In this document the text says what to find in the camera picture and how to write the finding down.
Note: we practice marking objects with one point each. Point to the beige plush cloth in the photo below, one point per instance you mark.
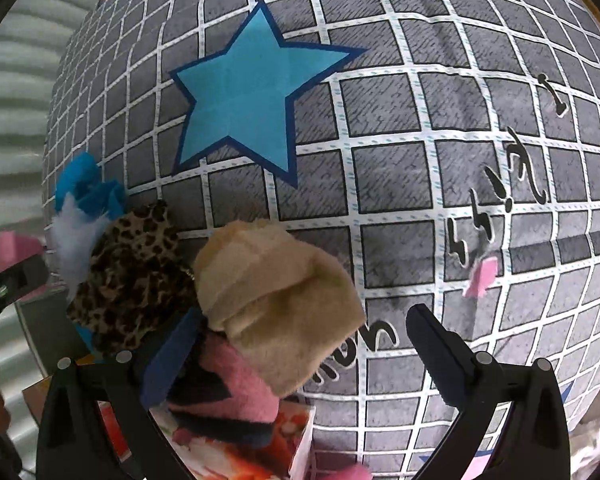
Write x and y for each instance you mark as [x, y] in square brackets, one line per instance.
[280, 300]

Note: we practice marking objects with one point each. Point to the small pink foam piece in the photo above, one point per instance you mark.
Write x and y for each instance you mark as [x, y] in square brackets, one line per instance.
[480, 275]

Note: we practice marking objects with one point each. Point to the red box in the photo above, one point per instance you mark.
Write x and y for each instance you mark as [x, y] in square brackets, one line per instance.
[112, 430]

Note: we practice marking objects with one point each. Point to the grey grid star-print blanket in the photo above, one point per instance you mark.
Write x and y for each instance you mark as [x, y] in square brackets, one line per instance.
[380, 185]

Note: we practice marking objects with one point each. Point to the leopard print scrunchie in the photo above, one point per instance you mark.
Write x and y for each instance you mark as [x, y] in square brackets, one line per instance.
[125, 270]

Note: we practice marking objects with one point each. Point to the grey storage box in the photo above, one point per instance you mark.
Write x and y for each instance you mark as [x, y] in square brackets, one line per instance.
[50, 330]

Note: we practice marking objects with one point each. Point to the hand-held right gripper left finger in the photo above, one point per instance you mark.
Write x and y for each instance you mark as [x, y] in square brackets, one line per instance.
[172, 355]

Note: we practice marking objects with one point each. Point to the pink and black fleece cloth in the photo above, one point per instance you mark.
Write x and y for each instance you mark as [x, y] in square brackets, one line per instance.
[235, 385]

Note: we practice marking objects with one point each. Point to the pink foam block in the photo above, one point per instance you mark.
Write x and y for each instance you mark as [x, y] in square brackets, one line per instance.
[15, 247]

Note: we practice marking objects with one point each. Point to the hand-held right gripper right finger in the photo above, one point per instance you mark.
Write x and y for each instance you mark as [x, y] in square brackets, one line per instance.
[430, 350]

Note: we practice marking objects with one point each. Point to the white cloth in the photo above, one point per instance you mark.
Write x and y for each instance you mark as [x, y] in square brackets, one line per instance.
[595, 450]

